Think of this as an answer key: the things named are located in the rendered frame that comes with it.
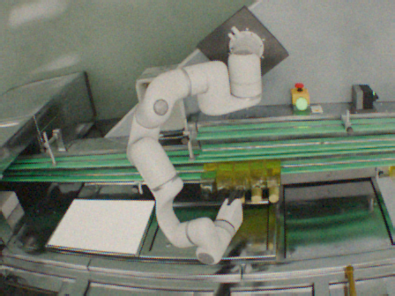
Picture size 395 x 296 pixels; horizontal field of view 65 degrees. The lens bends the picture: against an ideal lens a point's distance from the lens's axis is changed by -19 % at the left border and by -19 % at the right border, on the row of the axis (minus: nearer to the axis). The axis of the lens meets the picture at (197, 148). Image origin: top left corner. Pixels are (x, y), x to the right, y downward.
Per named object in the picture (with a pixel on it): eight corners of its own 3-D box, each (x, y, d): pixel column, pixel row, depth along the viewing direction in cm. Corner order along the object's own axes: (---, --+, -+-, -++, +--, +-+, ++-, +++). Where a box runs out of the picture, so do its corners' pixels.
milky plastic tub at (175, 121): (151, 122, 158) (145, 131, 151) (140, 74, 147) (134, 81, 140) (190, 119, 155) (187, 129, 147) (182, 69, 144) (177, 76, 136)
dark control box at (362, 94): (351, 101, 139) (356, 109, 132) (351, 84, 135) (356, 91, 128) (368, 100, 137) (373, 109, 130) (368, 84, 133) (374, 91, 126)
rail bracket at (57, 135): (65, 146, 169) (46, 172, 149) (56, 115, 160) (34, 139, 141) (73, 145, 168) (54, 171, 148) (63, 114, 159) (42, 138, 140)
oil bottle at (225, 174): (222, 163, 148) (216, 196, 130) (220, 151, 146) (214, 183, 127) (236, 162, 147) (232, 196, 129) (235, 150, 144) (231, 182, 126)
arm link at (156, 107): (174, 73, 107) (127, 85, 102) (188, 62, 94) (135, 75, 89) (187, 117, 108) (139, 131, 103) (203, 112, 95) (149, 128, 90)
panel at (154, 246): (74, 202, 160) (46, 250, 131) (72, 197, 158) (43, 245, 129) (276, 199, 141) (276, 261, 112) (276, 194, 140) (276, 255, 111)
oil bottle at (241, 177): (237, 162, 147) (233, 196, 129) (235, 150, 144) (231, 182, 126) (250, 162, 146) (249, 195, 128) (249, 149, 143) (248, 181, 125)
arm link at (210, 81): (190, 72, 95) (196, 127, 103) (265, 56, 102) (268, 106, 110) (176, 64, 102) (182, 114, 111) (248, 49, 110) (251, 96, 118)
